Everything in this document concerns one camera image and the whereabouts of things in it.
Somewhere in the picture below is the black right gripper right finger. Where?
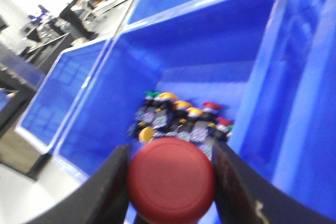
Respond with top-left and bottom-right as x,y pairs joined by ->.
213,142 -> 335,223

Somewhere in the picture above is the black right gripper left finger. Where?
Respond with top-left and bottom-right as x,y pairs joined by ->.
28,145 -> 130,223

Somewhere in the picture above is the red push button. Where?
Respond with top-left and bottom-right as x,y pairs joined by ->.
127,137 -> 215,223

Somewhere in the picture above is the pile of push buttons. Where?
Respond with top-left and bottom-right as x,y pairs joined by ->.
128,91 -> 234,159

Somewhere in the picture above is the blue bin with mixed buttons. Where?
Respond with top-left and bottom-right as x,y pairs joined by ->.
55,0 -> 287,182

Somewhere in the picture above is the blue bin at left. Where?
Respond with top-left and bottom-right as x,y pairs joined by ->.
15,36 -> 113,154

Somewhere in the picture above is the person in white shirt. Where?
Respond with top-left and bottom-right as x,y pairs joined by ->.
59,0 -> 99,40

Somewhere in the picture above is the blue bin at right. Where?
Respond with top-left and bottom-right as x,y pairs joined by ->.
270,0 -> 336,209

